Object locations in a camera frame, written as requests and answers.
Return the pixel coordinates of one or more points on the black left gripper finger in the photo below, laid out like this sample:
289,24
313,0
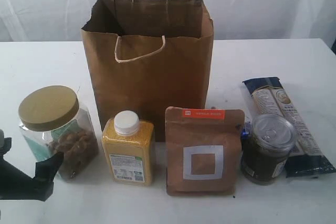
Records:
45,172

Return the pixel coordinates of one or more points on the yellow millet bottle white cap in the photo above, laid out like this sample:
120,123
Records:
129,148

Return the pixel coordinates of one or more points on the clear jar gold lid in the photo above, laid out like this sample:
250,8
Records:
53,120

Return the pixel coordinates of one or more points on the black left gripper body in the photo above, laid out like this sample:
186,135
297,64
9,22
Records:
13,180

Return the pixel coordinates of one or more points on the dark blue pasta packet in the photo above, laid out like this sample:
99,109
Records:
306,158

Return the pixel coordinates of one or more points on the brown paper shopping bag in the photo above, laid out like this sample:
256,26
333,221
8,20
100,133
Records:
148,55

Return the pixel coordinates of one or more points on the small white blue packet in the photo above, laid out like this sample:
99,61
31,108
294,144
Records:
246,131

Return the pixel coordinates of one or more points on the dark clear pull-tab jar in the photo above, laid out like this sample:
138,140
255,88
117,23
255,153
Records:
267,149

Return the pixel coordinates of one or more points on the brown kraft pouch orange label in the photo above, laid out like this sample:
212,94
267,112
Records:
203,149

